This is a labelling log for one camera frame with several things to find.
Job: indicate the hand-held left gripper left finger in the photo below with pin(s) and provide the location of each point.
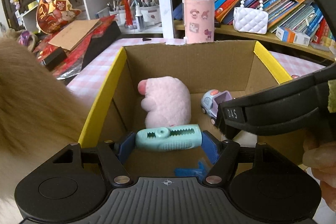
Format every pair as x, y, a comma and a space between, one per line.
127, 145

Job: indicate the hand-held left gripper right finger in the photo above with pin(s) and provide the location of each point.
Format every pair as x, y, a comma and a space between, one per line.
210, 146

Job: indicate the teal crocodile clip toy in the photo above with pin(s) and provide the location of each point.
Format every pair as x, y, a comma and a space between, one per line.
168, 141

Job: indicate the purple toy truck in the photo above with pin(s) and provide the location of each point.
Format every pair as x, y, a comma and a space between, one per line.
212, 102

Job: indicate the large pink pig plush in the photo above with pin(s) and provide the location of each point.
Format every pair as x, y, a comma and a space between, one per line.
168, 103

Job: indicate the yellow cardboard box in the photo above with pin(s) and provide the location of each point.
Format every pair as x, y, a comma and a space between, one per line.
189, 66

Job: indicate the person's right hand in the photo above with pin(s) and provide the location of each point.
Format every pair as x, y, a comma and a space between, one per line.
323, 161

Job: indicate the row of colourful leaning books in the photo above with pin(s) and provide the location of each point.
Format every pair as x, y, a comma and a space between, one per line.
283, 3

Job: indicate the red thick dictionary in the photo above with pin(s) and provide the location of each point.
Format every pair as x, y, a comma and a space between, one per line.
325, 29

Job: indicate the orange blue white carton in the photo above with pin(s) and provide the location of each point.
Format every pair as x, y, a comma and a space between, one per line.
294, 36

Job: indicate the grey flat case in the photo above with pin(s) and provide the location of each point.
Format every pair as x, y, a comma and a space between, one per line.
321, 47

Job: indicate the white quilted handbag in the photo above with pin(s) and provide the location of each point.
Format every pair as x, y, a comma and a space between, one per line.
249, 22

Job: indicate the pink printed table mat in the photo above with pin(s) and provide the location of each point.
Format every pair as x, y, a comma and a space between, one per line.
97, 64

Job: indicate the black box with cardboard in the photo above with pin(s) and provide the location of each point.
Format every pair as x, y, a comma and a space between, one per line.
71, 56

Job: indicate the long black box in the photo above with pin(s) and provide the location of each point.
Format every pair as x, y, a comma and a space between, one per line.
103, 40

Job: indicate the beige fluffy fur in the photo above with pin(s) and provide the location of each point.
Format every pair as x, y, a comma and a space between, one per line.
31, 95

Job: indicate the small black box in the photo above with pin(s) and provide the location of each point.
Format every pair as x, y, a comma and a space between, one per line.
52, 57

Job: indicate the pink cylinder container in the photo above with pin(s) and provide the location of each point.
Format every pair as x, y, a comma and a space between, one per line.
198, 19

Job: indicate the flat cardboard sheet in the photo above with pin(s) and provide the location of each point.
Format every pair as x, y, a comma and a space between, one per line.
76, 32

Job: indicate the small spray bottle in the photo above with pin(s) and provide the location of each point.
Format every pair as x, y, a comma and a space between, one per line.
139, 19

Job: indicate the white pen cup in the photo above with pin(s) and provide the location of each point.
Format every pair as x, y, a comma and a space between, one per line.
151, 14
116, 15

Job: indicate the red tassel ornament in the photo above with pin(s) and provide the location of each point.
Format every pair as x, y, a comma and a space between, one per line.
127, 8

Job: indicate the purple plastic toy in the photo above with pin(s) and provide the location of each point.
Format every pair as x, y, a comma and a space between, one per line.
25, 39

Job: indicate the fortune god paper decoration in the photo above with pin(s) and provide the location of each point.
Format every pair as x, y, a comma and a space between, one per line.
50, 7

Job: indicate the small hanging doll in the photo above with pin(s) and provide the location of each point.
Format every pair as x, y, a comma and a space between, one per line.
15, 1

